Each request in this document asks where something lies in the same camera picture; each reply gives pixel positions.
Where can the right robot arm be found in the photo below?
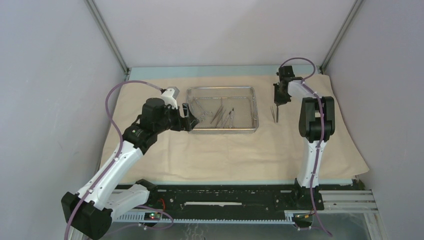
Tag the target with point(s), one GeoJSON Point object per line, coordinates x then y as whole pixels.
{"type": "Point", "coordinates": [316, 121]}

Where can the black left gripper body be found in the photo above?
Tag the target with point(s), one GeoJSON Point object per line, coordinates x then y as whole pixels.
{"type": "Point", "coordinates": [172, 120]}

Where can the thin metal needle tweezers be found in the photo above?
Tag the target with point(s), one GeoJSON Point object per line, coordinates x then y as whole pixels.
{"type": "Point", "coordinates": [275, 113]}

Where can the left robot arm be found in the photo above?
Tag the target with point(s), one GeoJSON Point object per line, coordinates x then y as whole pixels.
{"type": "Point", "coordinates": [93, 208]}

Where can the beige cloth wrap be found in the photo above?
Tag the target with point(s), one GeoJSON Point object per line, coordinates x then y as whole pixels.
{"type": "Point", "coordinates": [272, 154]}

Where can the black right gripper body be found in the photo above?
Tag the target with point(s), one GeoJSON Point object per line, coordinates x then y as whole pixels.
{"type": "Point", "coordinates": [281, 97]}

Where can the metal surgical forceps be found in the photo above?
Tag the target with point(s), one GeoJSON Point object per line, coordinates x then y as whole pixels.
{"type": "Point", "coordinates": [225, 119]}

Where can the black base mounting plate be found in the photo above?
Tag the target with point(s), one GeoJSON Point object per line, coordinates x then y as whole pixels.
{"type": "Point", "coordinates": [277, 196]}

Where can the metal surgical instrument tray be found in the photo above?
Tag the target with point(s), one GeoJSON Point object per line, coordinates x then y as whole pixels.
{"type": "Point", "coordinates": [206, 103]}

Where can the aluminium frame rail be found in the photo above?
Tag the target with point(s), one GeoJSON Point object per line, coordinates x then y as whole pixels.
{"type": "Point", "coordinates": [336, 200]}

